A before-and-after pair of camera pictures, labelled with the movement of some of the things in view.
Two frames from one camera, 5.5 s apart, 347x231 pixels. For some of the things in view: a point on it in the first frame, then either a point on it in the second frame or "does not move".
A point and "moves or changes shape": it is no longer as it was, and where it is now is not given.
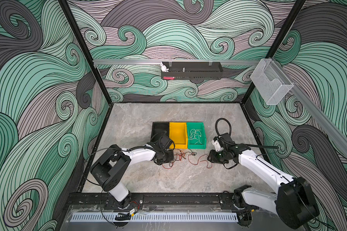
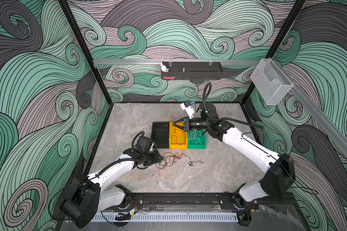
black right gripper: x=212 y=159 → x=187 y=125
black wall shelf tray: x=191 y=70 does not move
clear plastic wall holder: x=270 y=82 does not move
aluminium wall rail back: x=176 y=62 does not move
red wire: x=211 y=164 → x=175 y=132
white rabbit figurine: x=164 y=67 does not move
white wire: x=195 y=134 does not move
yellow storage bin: x=178 y=133 does not move
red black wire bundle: x=178 y=156 moves or changes shape
